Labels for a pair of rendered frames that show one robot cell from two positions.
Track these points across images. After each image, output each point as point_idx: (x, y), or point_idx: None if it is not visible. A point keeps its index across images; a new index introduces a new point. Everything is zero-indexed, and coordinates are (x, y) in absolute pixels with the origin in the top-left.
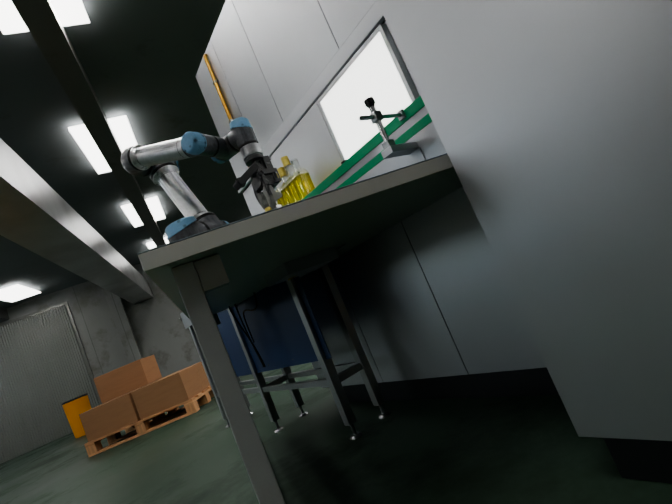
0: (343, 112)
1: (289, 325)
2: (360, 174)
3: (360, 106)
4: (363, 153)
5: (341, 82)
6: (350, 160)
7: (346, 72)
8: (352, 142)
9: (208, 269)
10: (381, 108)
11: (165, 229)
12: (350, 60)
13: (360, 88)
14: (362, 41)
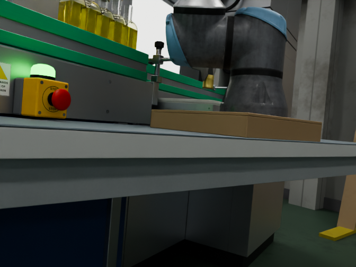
0: (145, 18)
1: (62, 222)
2: (187, 94)
3: (157, 32)
4: (194, 84)
5: (154, 0)
6: (186, 79)
7: (160, 0)
8: (140, 45)
9: None
10: (166, 51)
11: (285, 20)
12: (167, 0)
13: (162, 23)
14: (174, 2)
